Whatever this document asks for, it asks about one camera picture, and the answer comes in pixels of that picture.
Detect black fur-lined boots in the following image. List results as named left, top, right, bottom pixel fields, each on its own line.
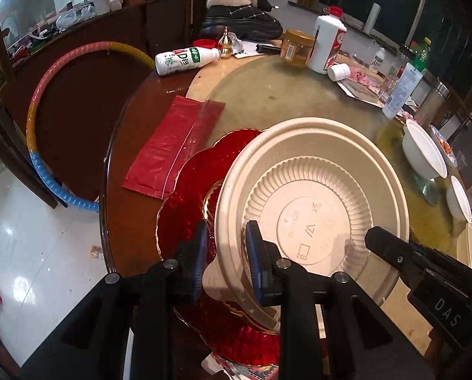
left=199, top=0, right=284, bottom=42

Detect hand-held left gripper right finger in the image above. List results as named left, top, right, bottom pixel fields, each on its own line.
left=244, top=220, right=435, bottom=380

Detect pink cloth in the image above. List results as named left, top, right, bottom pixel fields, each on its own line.
left=349, top=67, right=379, bottom=88

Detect small white drink bottle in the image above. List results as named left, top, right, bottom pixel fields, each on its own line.
left=372, top=47, right=387, bottom=74

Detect amber jar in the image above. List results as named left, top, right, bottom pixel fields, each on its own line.
left=279, top=29, right=316, bottom=68

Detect white lotion bottle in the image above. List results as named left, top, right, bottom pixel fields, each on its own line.
left=382, top=61, right=424, bottom=119

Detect drinking glass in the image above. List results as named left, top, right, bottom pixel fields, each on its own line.
left=378, top=75, right=399, bottom=104

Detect round metal disc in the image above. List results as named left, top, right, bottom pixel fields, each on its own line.
left=416, top=170, right=443, bottom=206

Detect steel thermos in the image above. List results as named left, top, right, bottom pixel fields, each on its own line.
left=416, top=83, right=450, bottom=127

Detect printed packet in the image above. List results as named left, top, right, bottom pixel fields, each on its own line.
left=202, top=350, right=280, bottom=380

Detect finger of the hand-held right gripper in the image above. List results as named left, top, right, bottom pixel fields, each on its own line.
left=364, top=225, right=419, bottom=286

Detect paper sheets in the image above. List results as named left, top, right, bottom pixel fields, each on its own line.
left=339, top=79, right=391, bottom=107

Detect white milk drink bottle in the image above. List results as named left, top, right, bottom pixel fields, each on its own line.
left=155, top=46, right=221, bottom=76

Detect white paper roll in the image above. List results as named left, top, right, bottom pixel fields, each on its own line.
left=363, top=3, right=380, bottom=34

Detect large glass turntable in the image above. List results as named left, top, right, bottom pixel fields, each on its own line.
left=184, top=53, right=472, bottom=270

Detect large beige disposable bowl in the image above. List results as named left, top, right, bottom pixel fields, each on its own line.
left=202, top=117, right=411, bottom=333

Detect green soda bottle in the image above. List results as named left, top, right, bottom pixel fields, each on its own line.
left=408, top=37, right=431, bottom=74

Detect multicoloured hula hoop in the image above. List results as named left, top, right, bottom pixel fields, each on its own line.
left=26, top=41, right=157, bottom=212

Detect red scalloped plate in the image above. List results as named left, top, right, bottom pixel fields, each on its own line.
left=157, top=129, right=282, bottom=367

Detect crumpled plastic bags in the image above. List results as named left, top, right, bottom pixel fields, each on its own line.
left=55, top=4, right=96, bottom=30

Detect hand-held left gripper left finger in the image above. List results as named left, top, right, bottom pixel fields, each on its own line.
left=20, top=221, right=210, bottom=380

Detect yellow round turntable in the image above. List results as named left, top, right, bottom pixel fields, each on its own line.
left=374, top=119, right=464, bottom=248

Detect white bowl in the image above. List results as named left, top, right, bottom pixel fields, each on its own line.
left=446, top=175, right=472, bottom=222
left=401, top=119, right=448, bottom=179
left=456, top=222, right=472, bottom=274

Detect red plastic bag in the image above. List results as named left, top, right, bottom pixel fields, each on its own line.
left=122, top=95, right=225, bottom=200

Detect white liquor bottle red cap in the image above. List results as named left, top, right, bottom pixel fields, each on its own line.
left=306, top=6, right=347, bottom=75

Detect small white cup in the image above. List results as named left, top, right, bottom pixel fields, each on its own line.
left=327, top=63, right=351, bottom=82

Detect gold ornament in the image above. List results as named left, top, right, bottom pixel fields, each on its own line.
left=219, top=26, right=240, bottom=59

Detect dark wooden cabinet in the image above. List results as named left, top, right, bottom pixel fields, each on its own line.
left=0, top=0, right=189, bottom=208

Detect bowl with orange food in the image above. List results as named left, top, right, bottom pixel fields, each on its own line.
left=430, top=124, right=458, bottom=167

